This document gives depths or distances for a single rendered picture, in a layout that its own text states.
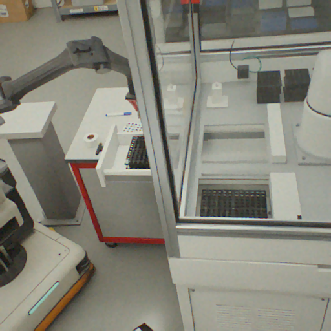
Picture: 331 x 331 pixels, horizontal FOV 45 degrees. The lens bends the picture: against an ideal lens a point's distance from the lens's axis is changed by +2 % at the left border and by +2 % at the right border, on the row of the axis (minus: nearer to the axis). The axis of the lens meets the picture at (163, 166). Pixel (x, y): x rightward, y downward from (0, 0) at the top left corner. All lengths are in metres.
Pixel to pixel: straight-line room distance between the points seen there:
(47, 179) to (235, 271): 1.51
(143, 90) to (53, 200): 1.86
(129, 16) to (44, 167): 1.75
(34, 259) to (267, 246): 1.39
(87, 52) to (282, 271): 0.88
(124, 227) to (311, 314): 1.15
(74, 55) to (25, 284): 1.25
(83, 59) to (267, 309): 1.00
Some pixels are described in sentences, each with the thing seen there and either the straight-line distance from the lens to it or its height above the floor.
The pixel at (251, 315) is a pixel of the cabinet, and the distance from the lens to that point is 1.50.
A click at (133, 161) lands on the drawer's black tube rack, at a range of 1.60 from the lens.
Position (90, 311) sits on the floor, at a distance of 2.30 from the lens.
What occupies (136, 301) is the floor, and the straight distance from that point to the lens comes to 2.26.
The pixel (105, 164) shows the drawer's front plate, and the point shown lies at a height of 0.89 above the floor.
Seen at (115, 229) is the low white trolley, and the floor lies 0.21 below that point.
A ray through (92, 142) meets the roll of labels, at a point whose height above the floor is 0.79.
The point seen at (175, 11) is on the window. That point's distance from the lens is 0.75.
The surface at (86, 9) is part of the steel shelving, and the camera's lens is 5.46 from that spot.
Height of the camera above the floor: 1.94
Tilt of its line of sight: 42 degrees down
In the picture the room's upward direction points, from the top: 10 degrees counter-clockwise
